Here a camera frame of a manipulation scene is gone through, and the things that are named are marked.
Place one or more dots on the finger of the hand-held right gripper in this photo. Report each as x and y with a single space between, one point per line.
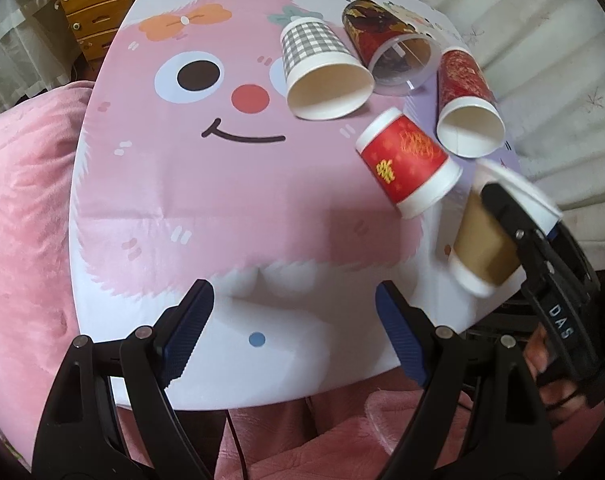
575 255
507 217

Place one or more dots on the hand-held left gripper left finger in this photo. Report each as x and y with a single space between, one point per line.
188 329

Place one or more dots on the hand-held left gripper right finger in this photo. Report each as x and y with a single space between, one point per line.
401 336

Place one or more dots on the brown paper cup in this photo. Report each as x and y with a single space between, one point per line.
485 250

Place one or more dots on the red cup with gold print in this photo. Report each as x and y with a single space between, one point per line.
407 162

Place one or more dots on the red gold-patterned paper cup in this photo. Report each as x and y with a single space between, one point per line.
463 85

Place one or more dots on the dark red clear-rimmed cup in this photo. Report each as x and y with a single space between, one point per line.
377 30

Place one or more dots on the grey checked paper cup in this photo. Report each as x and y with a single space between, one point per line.
317 67

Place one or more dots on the person's right hand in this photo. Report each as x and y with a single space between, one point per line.
550 367

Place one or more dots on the pink monster printed table mat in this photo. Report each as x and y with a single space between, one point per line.
222 180

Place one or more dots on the pink blanket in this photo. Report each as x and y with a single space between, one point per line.
27 220

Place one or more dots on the white sheer curtain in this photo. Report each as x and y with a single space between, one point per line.
20 45

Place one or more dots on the wooden drawer cabinet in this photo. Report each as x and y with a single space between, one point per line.
90 2

